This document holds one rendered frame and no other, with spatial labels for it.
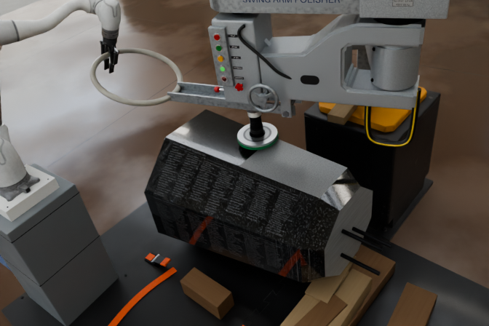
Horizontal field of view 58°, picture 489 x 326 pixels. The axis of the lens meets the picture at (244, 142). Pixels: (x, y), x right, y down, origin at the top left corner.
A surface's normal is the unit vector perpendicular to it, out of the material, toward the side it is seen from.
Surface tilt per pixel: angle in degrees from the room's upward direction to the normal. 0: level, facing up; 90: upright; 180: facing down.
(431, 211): 0
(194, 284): 0
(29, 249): 90
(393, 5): 90
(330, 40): 90
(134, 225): 0
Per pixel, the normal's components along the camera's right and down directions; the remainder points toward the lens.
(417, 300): -0.13, -0.80
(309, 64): -0.36, 0.59
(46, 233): 0.81, 0.26
